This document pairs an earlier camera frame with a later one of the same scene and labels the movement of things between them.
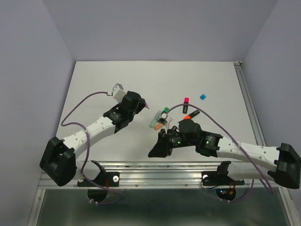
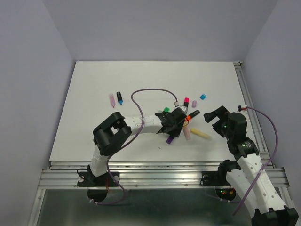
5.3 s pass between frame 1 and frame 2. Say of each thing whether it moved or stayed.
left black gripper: moved
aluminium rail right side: stayed
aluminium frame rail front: stayed
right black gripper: moved
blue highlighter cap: stayed
